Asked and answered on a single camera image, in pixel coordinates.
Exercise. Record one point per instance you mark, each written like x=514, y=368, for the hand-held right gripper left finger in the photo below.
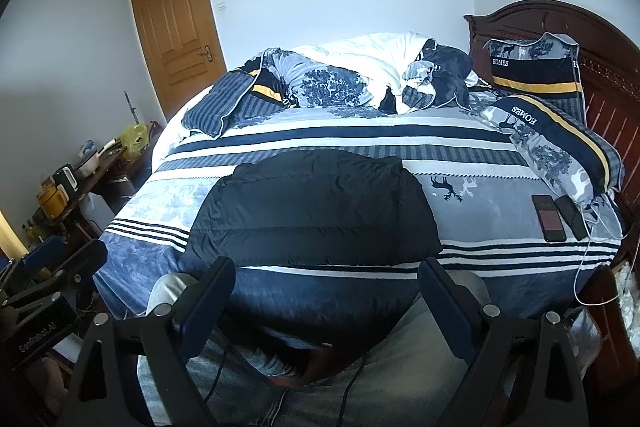
x=195, y=323

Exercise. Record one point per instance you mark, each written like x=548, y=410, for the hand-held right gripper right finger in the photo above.
x=450, y=323

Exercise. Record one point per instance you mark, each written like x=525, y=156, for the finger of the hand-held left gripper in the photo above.
x=45, y=253
x=80, y=263

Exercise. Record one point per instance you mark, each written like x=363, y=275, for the black puffer jacket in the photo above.
x=310, y=207

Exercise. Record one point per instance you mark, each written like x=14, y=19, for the person's left hand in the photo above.
x=52, y=378

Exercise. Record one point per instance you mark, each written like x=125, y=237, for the yellow jar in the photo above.
x=51, y=202

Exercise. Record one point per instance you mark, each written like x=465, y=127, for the white plastic container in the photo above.
x=97, y=209

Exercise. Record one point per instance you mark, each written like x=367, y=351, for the small black appliance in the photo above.
x=65, y=178

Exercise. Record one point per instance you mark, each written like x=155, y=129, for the white cooking pot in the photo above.
x=88, y=165

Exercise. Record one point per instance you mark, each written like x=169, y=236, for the dark wooden side table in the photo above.
x=106, y=168

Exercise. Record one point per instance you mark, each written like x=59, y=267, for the yellow plastic bag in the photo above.
x=134, y=139

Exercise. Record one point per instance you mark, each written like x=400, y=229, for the person's legs in jeans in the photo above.
x=310, y=402

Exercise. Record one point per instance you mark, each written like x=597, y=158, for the black phone with red screen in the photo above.
x=548, y=219

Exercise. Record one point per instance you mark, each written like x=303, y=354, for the metal rod stand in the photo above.
x=132, y=109

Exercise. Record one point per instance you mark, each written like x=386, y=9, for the white plastic bag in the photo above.
x=627, y=282

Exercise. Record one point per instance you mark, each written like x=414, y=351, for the bed with blue striped sheet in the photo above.
x=350, y=142

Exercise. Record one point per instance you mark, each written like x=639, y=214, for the blue striped pillow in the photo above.
x=220, y=107

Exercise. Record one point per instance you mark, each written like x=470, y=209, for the long printed navy pillow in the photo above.
x=560, y=132

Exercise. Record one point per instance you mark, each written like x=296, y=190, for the wooden door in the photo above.
x=175, y=32

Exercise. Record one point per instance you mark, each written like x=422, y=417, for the square printed navy pillow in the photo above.
x=530, y=72

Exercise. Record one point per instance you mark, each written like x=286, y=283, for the white and blue duvet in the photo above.
x=370, y=52

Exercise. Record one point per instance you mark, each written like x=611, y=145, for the dark wooden headboard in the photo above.
x=600, y=37

